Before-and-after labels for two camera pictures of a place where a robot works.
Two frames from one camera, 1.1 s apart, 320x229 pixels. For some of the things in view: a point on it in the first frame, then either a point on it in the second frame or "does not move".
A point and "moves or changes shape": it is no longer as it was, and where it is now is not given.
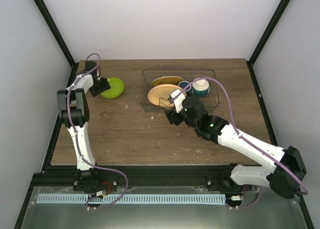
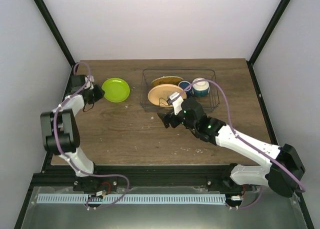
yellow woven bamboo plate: [167, 80] does not move
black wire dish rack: [157, 84] does not move
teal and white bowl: [200, 88] does not move
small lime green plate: [116, 88] moves or changes shape
